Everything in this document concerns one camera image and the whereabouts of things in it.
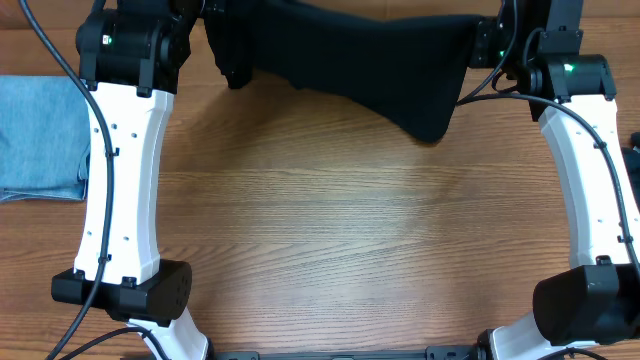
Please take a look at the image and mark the dark navy garment pile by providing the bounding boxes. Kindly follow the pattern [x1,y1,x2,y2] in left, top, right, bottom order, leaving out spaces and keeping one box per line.
[622,132,640,207]

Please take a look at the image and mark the folded light blue jeans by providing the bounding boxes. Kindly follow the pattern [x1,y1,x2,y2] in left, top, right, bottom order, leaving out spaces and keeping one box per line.
[1,76,90,203]

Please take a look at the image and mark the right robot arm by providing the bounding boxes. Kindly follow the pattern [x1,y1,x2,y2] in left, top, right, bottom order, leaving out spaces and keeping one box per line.
[427,1,639,359]

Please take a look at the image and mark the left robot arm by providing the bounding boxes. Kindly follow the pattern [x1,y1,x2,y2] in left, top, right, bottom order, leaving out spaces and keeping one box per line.
[52,1,214,359]

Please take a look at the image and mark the black garment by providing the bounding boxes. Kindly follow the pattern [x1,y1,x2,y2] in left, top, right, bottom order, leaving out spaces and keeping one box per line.
[202,0,481,144]

